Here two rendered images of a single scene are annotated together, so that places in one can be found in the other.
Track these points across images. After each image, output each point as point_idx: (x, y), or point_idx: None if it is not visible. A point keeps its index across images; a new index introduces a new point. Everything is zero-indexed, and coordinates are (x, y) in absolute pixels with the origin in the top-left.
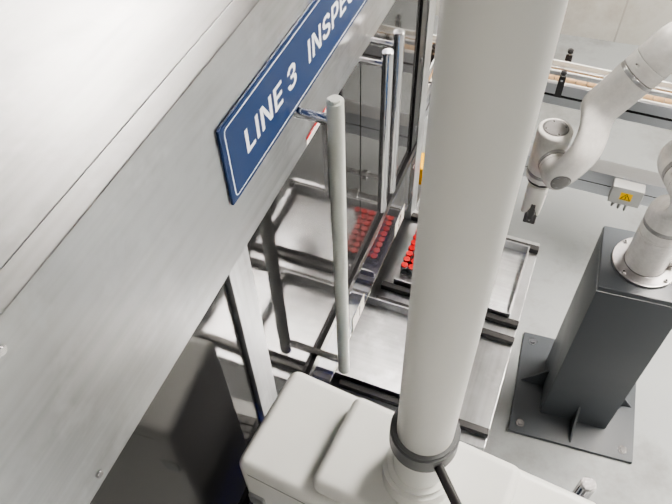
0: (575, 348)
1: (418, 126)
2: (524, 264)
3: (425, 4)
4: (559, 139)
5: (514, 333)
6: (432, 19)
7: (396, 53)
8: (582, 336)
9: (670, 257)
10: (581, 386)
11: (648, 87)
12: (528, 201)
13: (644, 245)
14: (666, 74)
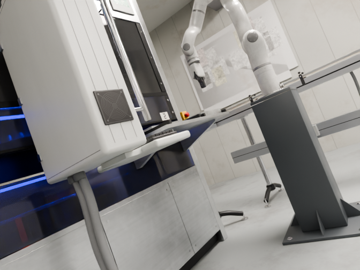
0: (274, 154)
1: (164, 85)
2: (215, 109)
3: (143, 39)
4: None
5: (203, 116)
6: (153, 49)
7: (101, 8)
8: (269, 142)
9: (272, 77)
10: (300, 187)
11: (198, 9)
12: (191, 71)
13: (258, 79)
14: (200, 3)
